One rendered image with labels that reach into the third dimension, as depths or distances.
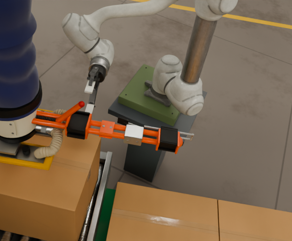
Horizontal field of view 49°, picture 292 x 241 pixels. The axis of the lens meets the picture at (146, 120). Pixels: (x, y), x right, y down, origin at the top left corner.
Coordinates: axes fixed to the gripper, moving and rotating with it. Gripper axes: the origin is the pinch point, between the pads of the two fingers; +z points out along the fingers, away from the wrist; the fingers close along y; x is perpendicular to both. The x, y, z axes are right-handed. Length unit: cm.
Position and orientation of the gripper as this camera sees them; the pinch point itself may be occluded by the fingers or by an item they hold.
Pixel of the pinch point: (88, 103)
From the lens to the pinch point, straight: 133.5
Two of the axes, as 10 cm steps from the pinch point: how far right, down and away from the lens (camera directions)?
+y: -1.5, 6.6, 7.4
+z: -0.9, 7.3, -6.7
